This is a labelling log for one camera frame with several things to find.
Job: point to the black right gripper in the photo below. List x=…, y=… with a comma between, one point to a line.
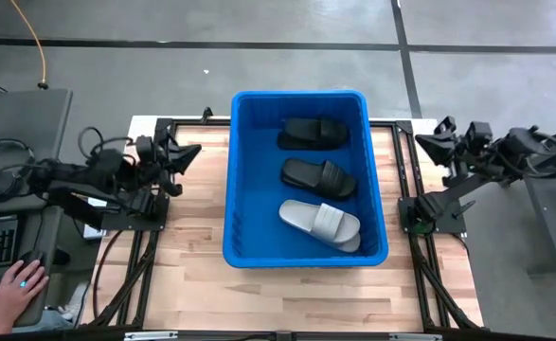
x=478, y=147

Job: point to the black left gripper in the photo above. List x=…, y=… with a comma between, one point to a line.
x=149, y=161

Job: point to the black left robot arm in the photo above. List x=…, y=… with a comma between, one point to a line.
x=107, y=170

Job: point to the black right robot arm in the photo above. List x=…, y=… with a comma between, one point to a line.
x=457, y=189

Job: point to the blue plastic bin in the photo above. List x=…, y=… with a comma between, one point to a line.
x=254, y=227

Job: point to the white power box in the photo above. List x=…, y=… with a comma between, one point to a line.
x=93, y=232

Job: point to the grey metal stand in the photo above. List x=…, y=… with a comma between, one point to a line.
x=552, y=267

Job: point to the grey keyboard desk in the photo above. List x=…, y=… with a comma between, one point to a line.
x=33, y=232

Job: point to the dark grey desk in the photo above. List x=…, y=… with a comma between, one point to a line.
x=22, y=113

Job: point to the black computer mouse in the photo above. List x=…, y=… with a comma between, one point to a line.
x=33, y=256

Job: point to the person's hand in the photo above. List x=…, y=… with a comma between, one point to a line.
x=19, y=289

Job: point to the black metal table frame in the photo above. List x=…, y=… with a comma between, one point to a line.
x=404, y=127

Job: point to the black frame clamp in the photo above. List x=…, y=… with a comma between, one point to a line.
x=206, y=115

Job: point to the silver bracket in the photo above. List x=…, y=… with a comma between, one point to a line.
x=415, y=337
x=149, y=335

